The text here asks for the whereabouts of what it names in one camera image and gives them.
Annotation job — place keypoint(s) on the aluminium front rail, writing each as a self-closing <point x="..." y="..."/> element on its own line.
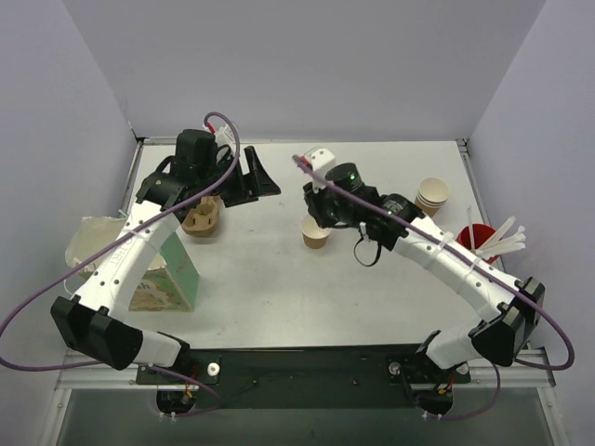
<point x="511" y="367"/>

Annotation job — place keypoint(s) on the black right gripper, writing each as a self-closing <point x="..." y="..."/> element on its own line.
<point x="317" y="204"/>

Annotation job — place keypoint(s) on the stack of brown paper cups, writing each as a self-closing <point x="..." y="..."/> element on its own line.
<point x="431" y="195"/>

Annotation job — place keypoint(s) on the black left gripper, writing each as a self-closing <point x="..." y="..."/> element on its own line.
<point x="247" y="175"/>

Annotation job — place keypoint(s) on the brown paper coffee cup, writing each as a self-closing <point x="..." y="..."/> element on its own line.
<point x="314" y="237"/>

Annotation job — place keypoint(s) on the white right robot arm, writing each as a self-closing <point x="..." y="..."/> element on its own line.
<point x="506" y="307"/>

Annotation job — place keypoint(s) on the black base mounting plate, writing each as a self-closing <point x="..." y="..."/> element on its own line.
<point x="299" y="395"/>

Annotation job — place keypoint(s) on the white wrapped straws bundle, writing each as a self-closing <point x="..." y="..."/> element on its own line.
<point x="499" y="243"/>

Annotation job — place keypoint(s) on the brown pulp cup carrier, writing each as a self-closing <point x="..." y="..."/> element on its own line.
<point x="203" y="220"/>

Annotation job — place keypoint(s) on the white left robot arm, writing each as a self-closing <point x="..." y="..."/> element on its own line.
<point x="92" y="321"/>

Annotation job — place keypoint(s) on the green paper takeout bag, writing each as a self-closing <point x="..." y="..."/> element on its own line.
<point x="169" y="284"/>

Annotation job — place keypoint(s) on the red cylindrical straw holder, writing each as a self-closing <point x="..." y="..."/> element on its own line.
<point x="477" y="237"/>

